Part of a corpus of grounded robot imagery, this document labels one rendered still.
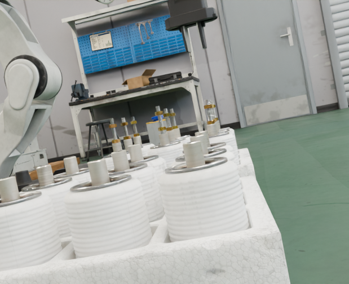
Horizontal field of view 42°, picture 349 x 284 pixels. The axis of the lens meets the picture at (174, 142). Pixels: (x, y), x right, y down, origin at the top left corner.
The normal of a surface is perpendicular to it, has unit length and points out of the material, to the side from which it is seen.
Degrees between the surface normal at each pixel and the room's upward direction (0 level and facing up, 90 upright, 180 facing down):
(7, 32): 90
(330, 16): 90
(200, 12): 90
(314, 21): 90
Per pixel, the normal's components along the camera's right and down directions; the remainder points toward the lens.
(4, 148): -0.17, 0.09
